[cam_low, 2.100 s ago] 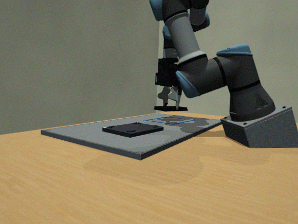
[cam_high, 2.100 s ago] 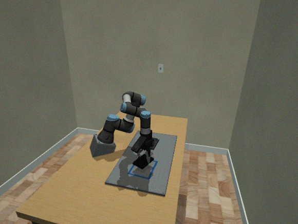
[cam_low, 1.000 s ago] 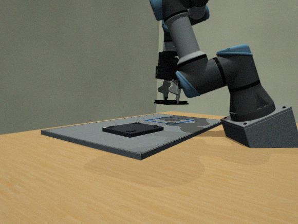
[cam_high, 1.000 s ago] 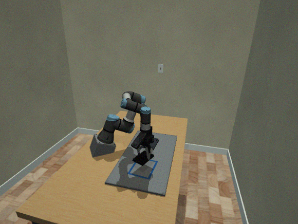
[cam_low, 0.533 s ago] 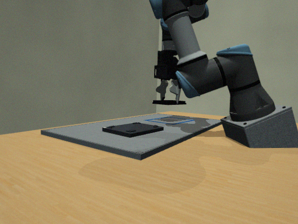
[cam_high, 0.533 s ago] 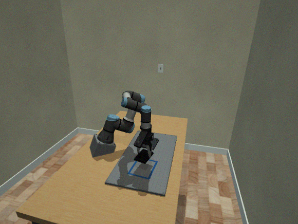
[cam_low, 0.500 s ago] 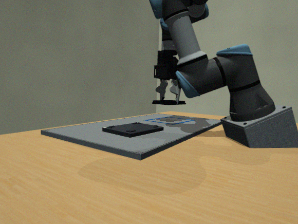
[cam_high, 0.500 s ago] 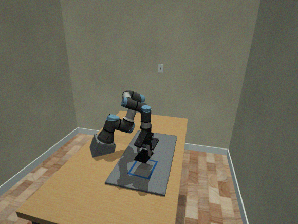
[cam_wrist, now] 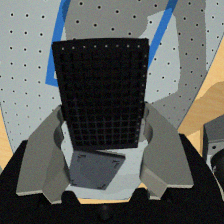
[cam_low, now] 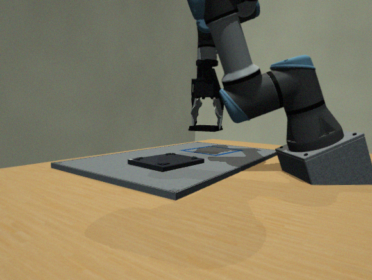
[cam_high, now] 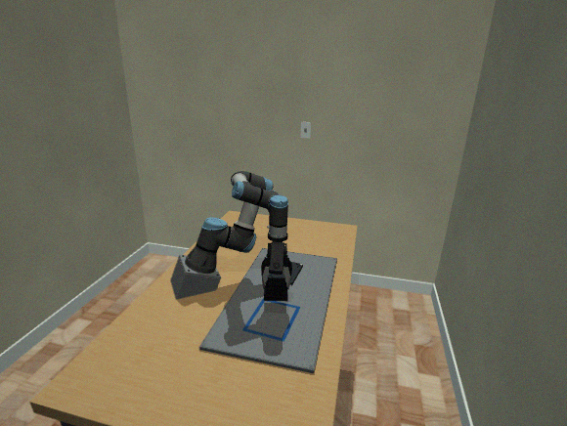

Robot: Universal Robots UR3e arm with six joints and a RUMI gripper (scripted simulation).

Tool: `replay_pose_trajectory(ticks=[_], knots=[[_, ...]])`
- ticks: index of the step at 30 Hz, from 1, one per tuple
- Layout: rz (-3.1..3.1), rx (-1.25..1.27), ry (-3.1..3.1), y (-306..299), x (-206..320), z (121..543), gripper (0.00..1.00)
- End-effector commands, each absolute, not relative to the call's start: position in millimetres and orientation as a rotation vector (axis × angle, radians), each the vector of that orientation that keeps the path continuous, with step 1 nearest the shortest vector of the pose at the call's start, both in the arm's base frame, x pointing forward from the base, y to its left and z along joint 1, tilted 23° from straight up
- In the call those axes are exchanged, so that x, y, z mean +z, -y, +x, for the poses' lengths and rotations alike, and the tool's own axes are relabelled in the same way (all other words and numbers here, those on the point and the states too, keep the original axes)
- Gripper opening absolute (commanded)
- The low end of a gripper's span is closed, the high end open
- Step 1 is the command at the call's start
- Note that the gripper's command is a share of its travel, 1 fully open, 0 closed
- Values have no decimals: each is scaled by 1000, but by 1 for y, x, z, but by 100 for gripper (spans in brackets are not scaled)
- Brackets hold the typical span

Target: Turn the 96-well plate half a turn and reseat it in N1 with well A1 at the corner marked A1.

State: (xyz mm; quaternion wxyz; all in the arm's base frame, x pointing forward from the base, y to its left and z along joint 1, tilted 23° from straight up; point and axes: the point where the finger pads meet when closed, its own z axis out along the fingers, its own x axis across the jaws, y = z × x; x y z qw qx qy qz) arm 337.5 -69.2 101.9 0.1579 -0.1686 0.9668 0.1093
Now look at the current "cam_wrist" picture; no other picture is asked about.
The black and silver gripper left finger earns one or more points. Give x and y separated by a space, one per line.
37 174

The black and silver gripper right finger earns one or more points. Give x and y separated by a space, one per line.
173 170

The blue tape outline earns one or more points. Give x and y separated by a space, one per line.
61 16

